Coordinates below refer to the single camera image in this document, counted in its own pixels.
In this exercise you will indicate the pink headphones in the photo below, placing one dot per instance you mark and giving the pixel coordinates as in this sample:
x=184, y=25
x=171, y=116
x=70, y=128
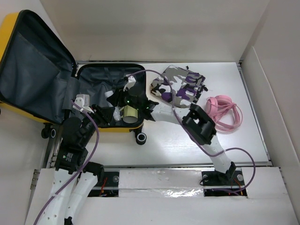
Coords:
x=219, y=106

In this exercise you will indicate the camouflage clothing bundle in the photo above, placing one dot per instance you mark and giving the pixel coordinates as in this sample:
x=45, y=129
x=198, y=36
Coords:
x=179, y=86

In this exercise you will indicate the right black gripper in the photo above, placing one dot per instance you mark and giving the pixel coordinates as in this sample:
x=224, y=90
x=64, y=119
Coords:
x=121, y=103

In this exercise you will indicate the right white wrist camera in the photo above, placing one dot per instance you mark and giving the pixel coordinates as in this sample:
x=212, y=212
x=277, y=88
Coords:
x=130, y=82

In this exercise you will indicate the yellow Pikachu suitcase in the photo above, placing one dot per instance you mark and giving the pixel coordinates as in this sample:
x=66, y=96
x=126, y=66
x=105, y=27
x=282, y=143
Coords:
x=39, y=76

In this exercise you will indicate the pale yellow mug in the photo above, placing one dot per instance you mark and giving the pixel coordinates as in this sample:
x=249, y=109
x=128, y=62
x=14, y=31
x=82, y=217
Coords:
x=129, y=114

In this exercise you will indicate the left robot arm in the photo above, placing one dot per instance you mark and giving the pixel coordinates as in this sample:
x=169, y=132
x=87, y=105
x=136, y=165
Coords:
x=74, y=173

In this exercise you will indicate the metal base rail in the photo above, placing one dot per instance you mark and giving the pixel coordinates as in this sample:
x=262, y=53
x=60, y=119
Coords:
x=170, y=183

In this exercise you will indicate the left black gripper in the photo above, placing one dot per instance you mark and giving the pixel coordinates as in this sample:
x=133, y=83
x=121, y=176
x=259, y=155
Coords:
x=106, y=113

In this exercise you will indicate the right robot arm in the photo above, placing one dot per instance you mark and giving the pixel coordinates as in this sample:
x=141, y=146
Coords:
x=194, y=120

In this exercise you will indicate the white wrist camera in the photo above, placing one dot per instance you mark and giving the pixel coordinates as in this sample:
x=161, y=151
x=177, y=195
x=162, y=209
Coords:
x=130, y=82
x=82, y=103

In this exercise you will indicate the white tube bottle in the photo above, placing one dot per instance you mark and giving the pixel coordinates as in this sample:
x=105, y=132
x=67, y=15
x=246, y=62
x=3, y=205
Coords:
x=111, y=98

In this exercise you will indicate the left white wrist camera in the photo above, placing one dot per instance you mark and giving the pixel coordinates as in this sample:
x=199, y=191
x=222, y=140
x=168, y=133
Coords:
x=82, y=103

